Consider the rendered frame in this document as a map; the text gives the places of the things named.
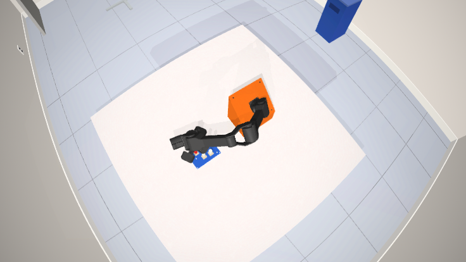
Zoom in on blue circuit board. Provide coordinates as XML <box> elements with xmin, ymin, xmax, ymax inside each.
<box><xmin>192</xmin><ymin>147</ymin><xmax>221</xmax><ymax>169</ymax></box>

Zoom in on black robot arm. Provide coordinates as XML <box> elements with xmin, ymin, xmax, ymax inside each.
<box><xmin>170</xmin><ymin>97</ymin><xmax>269</xmax><ymax>154</ymax></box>

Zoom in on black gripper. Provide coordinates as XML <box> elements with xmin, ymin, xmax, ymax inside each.
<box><xmin>181</xmin><ymin>126</ymin><xmax>207</xmax><ymax>164</ymax></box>

